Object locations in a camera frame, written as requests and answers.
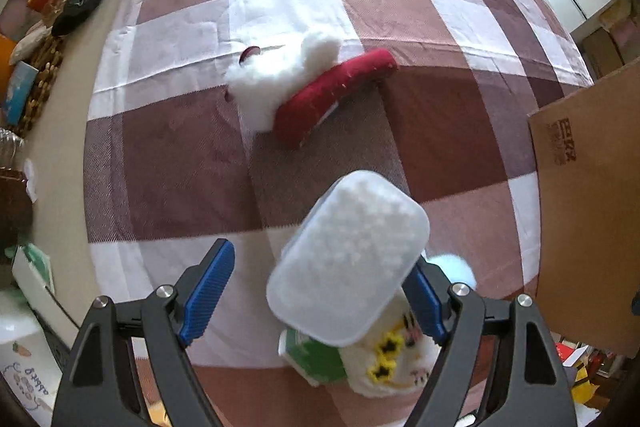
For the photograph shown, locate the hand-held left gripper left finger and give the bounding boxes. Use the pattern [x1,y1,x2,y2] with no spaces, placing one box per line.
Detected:
[50,238,236,427]

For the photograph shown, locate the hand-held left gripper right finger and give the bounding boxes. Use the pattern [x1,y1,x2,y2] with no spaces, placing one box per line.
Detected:
[402,259,576,427]

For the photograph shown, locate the light blue fluffy ball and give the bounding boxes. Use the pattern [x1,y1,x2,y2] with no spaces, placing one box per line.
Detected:
[427,253,476,290]

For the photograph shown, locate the white cat plush toy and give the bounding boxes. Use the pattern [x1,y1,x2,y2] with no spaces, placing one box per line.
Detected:
[345,292,443,400]

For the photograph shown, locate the translucent white plastic container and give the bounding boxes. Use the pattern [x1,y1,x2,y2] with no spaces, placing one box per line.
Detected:
[266,170,431,348]

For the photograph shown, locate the green toy brick box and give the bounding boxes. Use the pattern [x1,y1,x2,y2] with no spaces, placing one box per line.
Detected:
[277,327,348,387]

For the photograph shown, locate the brown cardboard box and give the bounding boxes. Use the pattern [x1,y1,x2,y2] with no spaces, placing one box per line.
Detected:
[526,57,640,358]

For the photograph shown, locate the red and white plush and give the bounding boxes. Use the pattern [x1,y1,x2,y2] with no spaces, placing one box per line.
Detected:
[223,32,399,150]

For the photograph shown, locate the pink lidded container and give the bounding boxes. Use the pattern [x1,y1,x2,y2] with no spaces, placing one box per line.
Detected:
[0,0,33,40]

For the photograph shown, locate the red white checkered tablecloth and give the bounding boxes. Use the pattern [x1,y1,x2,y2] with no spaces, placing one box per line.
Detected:
[85,0,598,427]

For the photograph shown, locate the black power strip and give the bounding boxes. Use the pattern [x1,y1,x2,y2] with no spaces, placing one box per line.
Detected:
[30,302,71,373]

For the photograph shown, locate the small white green box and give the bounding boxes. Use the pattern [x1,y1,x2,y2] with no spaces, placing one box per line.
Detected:
[12,242,56,303]

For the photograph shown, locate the white printed tissue box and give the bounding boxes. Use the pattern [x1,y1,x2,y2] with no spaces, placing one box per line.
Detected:
[0,287,63,413]

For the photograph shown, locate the dark jar with red lid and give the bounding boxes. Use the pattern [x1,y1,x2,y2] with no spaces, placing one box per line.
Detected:
[0,167,33,248]

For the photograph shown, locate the clear water bottle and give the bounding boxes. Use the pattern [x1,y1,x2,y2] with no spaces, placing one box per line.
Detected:
[0,127,23,162]

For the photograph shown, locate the woven tray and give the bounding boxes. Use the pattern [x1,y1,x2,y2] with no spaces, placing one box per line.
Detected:
[15,34,68,138]

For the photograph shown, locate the blue tissue packet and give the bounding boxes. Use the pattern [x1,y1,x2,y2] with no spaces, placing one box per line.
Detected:
[2,61,41,125]

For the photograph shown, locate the crumpled white bag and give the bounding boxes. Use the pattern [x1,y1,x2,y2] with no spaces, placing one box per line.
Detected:
[10,24,53,60]

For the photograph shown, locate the cardboard box on floor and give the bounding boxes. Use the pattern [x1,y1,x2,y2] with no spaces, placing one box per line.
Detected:
[585,27,626,78]

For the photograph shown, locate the orange canister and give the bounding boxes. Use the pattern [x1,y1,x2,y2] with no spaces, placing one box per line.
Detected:
[0,34,18,68]

